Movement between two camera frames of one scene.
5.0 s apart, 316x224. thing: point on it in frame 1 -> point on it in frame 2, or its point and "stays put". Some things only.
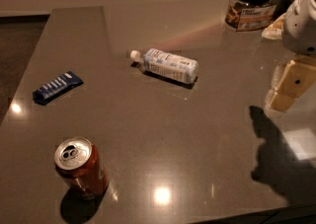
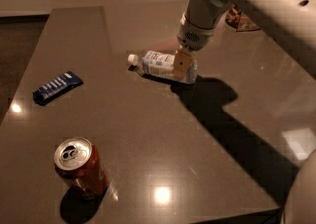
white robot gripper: x=301 y=31 -> x=193 y=37
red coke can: x=79 y=162 stays put
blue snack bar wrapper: x=61 y=85 stays put
